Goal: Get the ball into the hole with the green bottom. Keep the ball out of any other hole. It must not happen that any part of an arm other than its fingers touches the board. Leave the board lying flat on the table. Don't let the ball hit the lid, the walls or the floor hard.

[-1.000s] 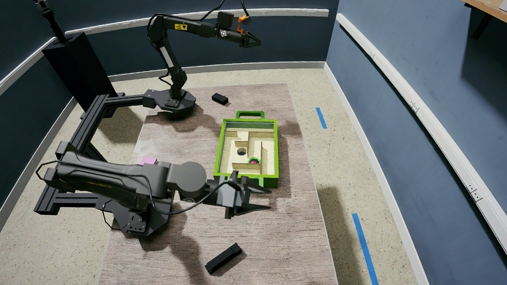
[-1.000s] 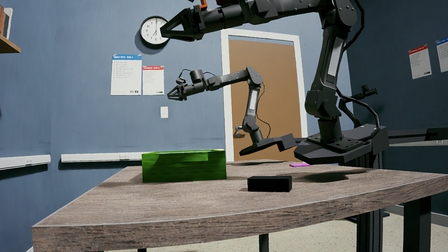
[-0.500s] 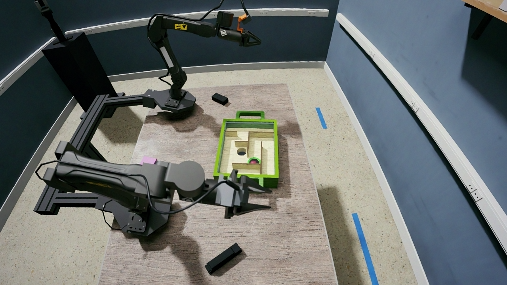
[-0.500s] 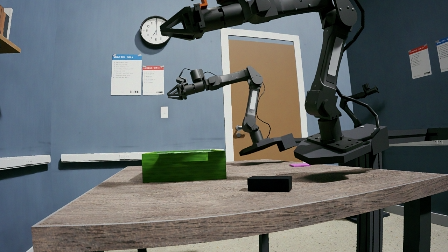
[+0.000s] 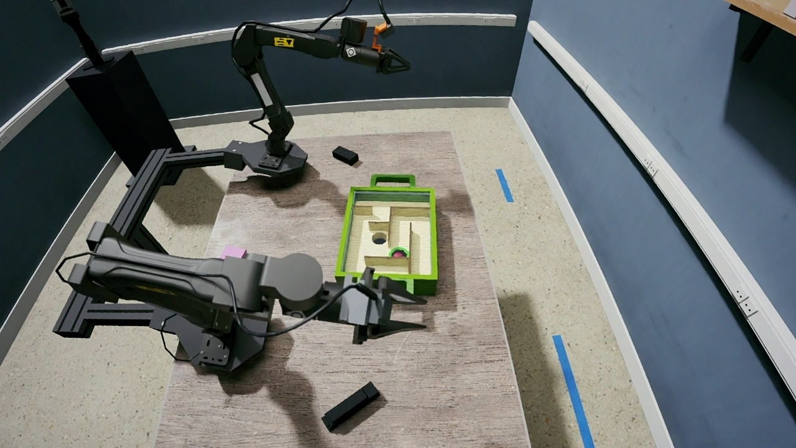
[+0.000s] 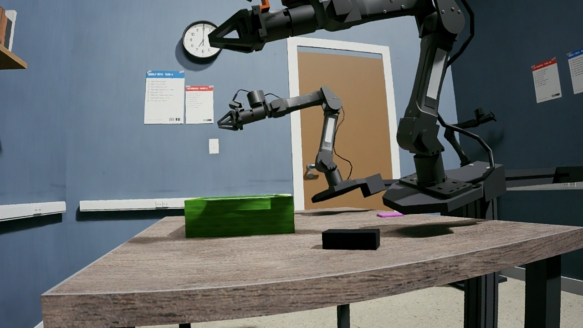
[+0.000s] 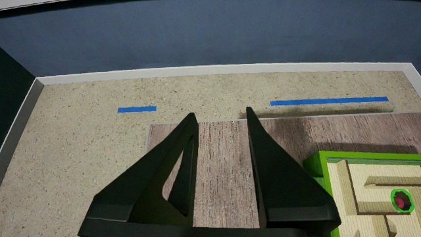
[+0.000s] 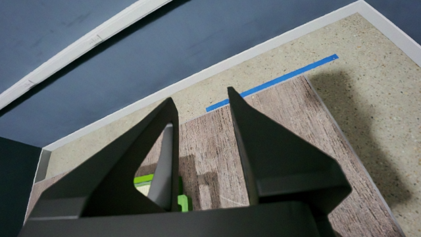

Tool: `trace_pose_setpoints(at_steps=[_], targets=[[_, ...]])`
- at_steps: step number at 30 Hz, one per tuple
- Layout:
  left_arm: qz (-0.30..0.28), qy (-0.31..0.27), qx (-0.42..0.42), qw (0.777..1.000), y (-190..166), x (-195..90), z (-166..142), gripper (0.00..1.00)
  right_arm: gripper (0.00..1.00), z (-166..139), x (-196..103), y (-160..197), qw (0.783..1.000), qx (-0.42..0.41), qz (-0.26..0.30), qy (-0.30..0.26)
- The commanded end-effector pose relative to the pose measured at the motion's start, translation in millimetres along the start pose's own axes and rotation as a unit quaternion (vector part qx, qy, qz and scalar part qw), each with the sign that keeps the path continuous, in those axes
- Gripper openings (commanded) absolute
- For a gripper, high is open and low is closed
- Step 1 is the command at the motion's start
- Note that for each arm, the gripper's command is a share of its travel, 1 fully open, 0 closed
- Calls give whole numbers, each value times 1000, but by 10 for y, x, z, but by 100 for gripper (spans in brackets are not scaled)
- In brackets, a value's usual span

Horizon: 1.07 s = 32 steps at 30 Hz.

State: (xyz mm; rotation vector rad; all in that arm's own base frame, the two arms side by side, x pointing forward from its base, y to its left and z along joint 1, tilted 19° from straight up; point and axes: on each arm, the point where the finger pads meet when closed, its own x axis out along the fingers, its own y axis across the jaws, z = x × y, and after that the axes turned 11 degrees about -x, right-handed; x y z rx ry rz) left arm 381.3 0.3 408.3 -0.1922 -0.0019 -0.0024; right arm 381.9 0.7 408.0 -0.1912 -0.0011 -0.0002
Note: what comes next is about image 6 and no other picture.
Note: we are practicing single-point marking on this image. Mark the green wooden maze board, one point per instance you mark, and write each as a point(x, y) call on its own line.
point(230, 216)

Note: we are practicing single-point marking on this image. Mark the pink flat board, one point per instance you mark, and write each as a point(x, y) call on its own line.
point(390, 214)

